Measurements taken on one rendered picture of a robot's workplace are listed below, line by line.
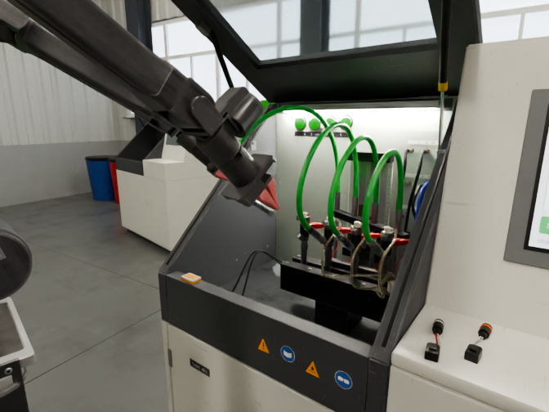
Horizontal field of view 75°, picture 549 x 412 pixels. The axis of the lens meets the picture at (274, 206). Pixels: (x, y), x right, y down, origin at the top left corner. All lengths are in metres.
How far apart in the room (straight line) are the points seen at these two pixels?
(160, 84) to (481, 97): 0.67
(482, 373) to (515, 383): 0.04
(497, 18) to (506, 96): 4.05
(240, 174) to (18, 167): 6.98
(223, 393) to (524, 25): 4.57
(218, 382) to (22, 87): 6.95
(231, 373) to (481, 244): 0.68
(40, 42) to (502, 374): 1.10
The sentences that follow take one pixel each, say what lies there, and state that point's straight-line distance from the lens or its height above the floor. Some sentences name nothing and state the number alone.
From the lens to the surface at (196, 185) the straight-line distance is 3.91.
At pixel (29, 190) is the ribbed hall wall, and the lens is 7.59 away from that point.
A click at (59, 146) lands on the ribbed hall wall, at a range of 7.77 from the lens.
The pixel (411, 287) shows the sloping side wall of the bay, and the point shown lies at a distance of 0.79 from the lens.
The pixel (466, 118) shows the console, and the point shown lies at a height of 1.39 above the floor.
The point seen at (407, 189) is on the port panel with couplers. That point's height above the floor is 1.18.
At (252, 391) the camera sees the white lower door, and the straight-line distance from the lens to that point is 1.01.
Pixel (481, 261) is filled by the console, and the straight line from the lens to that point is 0.88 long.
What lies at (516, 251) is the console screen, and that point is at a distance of 0.87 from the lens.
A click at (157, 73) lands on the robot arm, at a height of 1.45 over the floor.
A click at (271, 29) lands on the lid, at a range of 1.12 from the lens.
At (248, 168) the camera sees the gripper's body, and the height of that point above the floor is 1.31.
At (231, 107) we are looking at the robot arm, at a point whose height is 1.41.
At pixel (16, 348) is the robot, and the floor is 1.04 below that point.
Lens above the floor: 1.38
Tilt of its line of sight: 13 degrees down
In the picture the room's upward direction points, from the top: straight up
